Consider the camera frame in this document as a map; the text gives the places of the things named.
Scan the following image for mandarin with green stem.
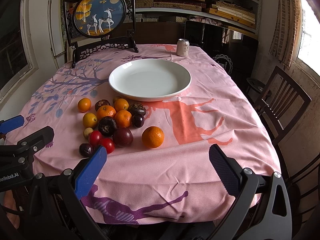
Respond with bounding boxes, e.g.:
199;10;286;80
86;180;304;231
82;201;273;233
97;105;116;120

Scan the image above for yellow orange citrus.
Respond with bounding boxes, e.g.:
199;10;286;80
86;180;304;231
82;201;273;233
82;113;99;129

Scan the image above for red cherry tomato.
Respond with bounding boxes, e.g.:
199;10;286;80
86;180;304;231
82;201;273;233
99;138;116;154
88;131;103;149

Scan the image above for white beverage can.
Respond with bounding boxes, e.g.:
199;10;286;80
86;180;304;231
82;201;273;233
176;38;189;57

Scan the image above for bamboo curtain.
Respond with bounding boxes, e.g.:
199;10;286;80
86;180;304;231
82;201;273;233
269;0;302;69

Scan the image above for pink printed tablecloth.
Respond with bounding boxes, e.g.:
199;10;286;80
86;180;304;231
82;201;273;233
5;44;280;224

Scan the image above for wooden bookshelf with boxes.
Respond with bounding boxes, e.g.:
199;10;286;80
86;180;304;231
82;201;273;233
63;0;261;34

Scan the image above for white round plate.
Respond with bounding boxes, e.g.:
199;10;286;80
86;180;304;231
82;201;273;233
108;59;192;102

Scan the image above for small orange far left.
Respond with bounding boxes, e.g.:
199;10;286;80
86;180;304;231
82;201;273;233
77;98;91;113

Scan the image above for dark cherry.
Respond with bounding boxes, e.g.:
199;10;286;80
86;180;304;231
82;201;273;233
132;113;145;128
79;143;95;158

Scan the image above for tan longan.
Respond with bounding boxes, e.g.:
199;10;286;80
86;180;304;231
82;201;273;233
83;127;94;140

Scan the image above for large orange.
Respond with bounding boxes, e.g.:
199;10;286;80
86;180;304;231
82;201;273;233
142;126;164;148

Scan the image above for mandarin centre right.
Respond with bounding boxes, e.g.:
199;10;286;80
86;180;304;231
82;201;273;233
114;110;132;128

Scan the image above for dark water chestnut right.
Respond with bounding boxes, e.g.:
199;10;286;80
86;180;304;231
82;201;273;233
128;102;146;116

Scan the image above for dark red plum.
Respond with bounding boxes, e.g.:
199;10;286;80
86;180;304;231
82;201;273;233
112;127;133;147

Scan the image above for round deer screen ornament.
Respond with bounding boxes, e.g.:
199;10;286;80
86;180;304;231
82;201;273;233
62;0;139;68

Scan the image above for dark wooden chair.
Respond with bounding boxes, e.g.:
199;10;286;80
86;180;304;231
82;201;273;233
253;66;311;146

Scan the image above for small round orange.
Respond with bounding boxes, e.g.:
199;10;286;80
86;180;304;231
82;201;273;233
114;98;129;112

